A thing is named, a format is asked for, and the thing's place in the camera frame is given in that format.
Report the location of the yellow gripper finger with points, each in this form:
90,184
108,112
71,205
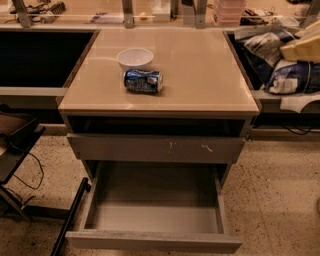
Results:
312,29
304,49

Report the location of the blue chip bag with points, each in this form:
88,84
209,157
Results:
261,47

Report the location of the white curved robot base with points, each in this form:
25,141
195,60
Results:
296,103

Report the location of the grey drawer cabinet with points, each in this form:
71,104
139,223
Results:
204,93

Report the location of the open grey lower drawer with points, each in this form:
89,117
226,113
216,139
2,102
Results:
145,206

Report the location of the closed grey upper drawer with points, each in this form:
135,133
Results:
151,148

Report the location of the pink stacked plastic bins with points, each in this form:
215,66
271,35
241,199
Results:
228,12

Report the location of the blue soda can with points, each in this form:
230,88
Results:
143,81

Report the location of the white bowl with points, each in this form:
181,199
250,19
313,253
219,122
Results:
135,58

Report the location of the black power strip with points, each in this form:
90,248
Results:
52,13

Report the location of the black cart on left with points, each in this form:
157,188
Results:
19,133

